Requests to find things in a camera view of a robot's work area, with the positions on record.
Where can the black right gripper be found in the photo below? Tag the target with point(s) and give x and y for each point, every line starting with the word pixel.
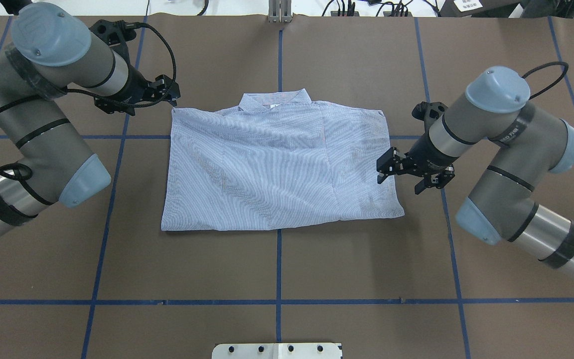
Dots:
pixel 422 153

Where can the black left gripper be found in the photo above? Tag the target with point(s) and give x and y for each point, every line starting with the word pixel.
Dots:
pixel 136 86

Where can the blue striped button shirt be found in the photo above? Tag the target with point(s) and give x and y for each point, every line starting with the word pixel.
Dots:
pixel 275 161

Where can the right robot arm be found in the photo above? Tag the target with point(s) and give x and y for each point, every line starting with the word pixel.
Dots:
pixel 496 106

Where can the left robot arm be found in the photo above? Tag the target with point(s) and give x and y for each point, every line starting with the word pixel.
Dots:
pixel 43 158

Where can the aluminium frame post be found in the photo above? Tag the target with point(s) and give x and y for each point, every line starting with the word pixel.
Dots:
pixel 280 11

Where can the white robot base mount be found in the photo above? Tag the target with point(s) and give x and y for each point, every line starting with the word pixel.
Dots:
pixel 278 351

